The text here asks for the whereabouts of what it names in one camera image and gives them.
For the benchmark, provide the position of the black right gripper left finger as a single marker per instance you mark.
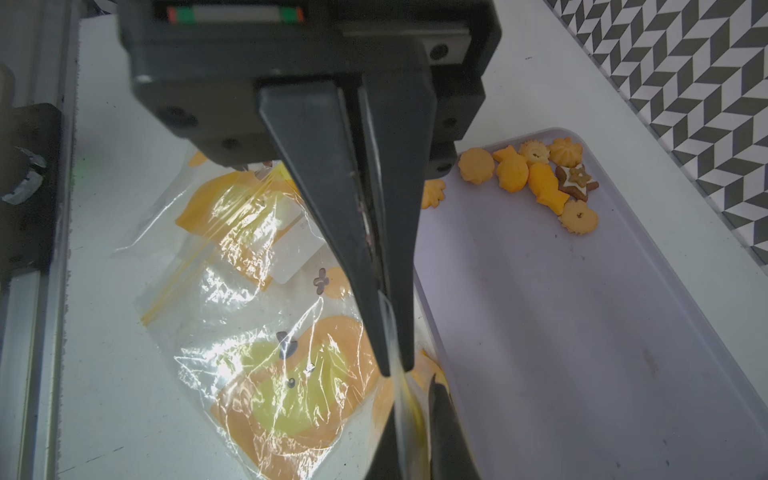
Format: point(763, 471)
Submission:
point(385, 463)

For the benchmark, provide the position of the clear resealable bag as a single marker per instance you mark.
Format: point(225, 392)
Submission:
point(410, 401)

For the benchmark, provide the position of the yellow rose swirl cookie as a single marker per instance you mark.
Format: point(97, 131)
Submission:
point(535, 152)

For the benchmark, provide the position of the lilac plastic tray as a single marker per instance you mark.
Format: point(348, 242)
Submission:
point(579, 356)

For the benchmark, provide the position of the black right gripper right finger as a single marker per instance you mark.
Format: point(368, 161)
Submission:
point(451, 458)

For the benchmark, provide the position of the orange fish cookie lower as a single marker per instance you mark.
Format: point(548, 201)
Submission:
point(512, 170)

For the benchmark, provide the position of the tan round flower cookie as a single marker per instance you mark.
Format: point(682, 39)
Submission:
point(577, 218)

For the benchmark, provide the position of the brown iced star cookie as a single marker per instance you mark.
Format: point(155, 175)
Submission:
point(575, 181)

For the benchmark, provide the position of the orange swirl cookie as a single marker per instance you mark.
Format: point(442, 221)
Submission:
point(433, 193)
point(565, 153)

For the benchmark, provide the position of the clear printed bag pile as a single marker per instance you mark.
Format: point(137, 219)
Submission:
point(256, 317)

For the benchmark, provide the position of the orange swirl cookie lower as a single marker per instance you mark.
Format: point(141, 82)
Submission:
point(433, 193)

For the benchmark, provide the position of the yellow round chick cookie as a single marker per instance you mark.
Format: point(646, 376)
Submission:
point(476, 165)

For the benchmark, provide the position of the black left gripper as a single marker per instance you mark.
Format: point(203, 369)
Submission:
point(196, 67)

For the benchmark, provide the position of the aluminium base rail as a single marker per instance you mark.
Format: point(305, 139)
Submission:
point(38, 62)

